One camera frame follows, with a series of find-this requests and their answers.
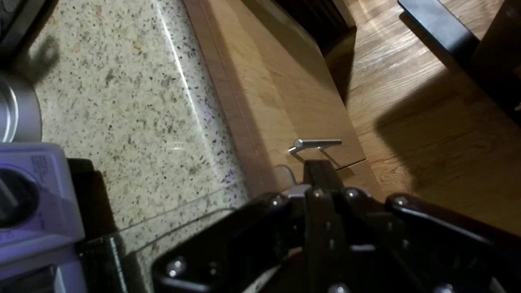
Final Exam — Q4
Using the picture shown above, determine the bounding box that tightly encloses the wooden base cabinet door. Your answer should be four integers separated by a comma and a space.
185, 0, 369, 199
325, 158, 383, 201

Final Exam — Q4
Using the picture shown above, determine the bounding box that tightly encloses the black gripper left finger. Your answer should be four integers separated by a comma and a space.
152, 160, 328, 293

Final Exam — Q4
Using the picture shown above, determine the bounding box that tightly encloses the black robot stand platform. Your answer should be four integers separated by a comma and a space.
398, 0, 521, 127

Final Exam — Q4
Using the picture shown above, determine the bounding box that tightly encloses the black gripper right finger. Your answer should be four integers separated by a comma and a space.
323, 160, 521, 293

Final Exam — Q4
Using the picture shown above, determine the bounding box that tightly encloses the silver toaster oven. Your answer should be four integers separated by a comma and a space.
0, 142, 89, 293

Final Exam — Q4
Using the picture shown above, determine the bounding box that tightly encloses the silver bar cabinet handle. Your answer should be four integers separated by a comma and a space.
287, 137, 346, 160

